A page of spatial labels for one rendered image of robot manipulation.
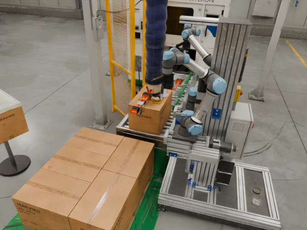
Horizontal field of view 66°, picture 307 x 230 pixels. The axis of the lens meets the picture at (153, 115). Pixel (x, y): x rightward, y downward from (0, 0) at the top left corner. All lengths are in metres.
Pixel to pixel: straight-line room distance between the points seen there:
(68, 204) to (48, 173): 0.49
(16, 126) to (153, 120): 1.59
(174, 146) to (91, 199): 0.91
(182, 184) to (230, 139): 0.87
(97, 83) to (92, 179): 1.73
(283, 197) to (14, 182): 3.37
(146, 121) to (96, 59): 1.29
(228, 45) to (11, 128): 2.47
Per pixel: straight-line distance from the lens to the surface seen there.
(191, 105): 2.64
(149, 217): 2.89
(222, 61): 2.10
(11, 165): 3.80
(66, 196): 2.47
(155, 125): 2.91
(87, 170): 2.65
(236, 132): 2.37
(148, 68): 2.84
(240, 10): 11.31
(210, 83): 1.96
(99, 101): 3.95
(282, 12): 5.17
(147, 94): 2.80
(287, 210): 3.40
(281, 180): 3.72
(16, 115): 3.12
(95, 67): 3.71
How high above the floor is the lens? 2.39
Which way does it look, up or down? 32 degrees down
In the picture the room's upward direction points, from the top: 2 degrees clockwise
